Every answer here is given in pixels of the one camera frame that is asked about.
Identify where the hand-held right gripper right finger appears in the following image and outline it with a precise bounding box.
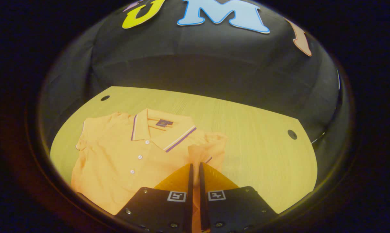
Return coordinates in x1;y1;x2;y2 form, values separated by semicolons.
199;162;278;233

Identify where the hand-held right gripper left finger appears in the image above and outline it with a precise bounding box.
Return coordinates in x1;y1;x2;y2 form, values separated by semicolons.
114;163;194;233

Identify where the orange polo T-shirt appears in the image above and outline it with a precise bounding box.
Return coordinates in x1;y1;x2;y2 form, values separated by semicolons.
70;108;228;233

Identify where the black backdrop cloth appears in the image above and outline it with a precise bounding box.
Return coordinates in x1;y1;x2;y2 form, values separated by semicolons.
37;0;344;152

